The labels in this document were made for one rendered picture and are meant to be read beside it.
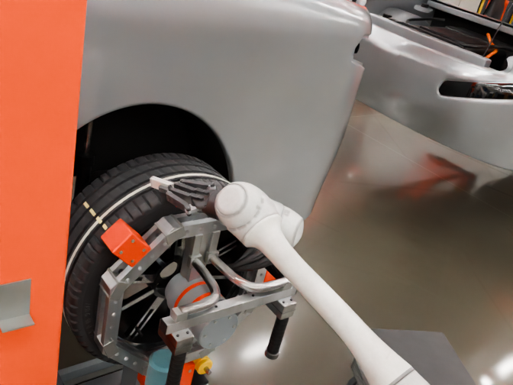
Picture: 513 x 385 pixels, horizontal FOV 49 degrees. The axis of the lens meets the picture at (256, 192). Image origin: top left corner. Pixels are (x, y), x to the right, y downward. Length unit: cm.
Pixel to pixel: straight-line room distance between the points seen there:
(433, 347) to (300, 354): 65
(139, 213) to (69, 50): 65
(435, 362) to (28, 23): 218
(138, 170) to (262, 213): 55
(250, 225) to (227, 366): 161
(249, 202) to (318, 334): 195
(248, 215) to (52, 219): 38
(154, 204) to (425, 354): 155
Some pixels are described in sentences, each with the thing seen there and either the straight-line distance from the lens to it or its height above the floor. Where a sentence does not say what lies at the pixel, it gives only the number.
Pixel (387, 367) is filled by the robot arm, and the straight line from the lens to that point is 126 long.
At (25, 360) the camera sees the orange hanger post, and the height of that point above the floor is 97.
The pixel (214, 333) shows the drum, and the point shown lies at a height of 85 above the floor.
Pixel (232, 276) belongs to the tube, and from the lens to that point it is 155.
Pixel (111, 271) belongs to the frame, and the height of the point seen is 98.
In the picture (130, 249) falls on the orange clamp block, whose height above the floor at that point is 108.
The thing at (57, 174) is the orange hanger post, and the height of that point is 141.
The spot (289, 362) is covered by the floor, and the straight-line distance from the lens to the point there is 286.
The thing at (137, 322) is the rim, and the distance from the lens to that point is 181.
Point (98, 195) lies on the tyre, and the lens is 163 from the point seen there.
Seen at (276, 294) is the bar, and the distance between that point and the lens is 159.
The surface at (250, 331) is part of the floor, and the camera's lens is 295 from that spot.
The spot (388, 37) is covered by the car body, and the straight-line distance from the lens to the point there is 408.
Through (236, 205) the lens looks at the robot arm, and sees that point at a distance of 117.
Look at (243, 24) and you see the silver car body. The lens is 180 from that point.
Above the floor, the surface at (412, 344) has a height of 34.
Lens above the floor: 191
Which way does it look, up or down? 27 degrees down
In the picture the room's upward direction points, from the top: 14 degrees clockwise
